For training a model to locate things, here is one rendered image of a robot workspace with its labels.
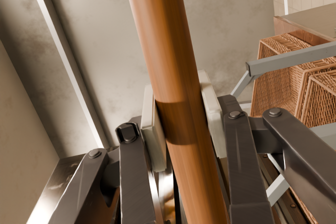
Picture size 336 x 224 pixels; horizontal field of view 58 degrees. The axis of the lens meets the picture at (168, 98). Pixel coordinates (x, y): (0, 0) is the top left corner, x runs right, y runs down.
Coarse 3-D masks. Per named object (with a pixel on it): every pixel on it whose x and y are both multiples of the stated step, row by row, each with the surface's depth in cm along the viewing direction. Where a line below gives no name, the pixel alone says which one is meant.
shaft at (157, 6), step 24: (144, 0) 16; (168, 0) 16; (144, 24) 17; (168, 24) 16; (144, 48) 17; (168, 48) 17; (192, 48) 18; (168, 72) 17; (192, 72) 18; (168, 96) 18; (192, 96) 18; (168, 120) 19; (192, 120) 19; (168, 144) 20; (192, 144) 19; (192, 168) 20; (216, 168) 21; (192, 192) 21; (216, 192) 21; (192, 216) 22; (216, 216) 22
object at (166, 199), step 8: (168, 152) 176; (168, 160) 168; (168, 168) 160; (160, 176) 138; (168, 176) 153; (160, 184) 133; (168, 184) 147; (160, 192) 128; (168, 192) 141; (160, 200) 123; (168, 200) 136; (160, 208) 119; (168, 208) 131; (168, 216) 126
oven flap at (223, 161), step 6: (216, 156) 167; (222, 162) 160; (222, 168) 156; (222, 174) 153; (264, 180) 131; (228, 186) 143; (228, 192) 140; (228, 198) 137; (276, 204) 117; (276, 210) 115; (276, 216) 116; (282, 216) 112; (276, 222) 114; (282, 222) 110
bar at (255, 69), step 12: (312, 48) 104; (324, 48) 102; (264, 60) 104; (276, 60) 104; (288, 60) 104; (300, 60) 104; (312, 60) 104; (252, 72) 105; (264, 72) 107; (240, 84) 108; (324, 132) 61; (276, 180) 67; (276, 192) 66; (228, 216) 77
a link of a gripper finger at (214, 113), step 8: (200, 72) 21; (200, 80) 20; (208, 80) 20; (208, 88) 18; (208, 96) 17; (208, 104) 16; (216, 104) 16; (208, 112) 16; (216, 112) 16; (208, 120) 17; (216, 120) 16; (216, 128) 16; (216, 136) 16; (224, 136) 16; (216, 144) 16; (224, 144) 16; (216, 152) 17; (224, 152) 17
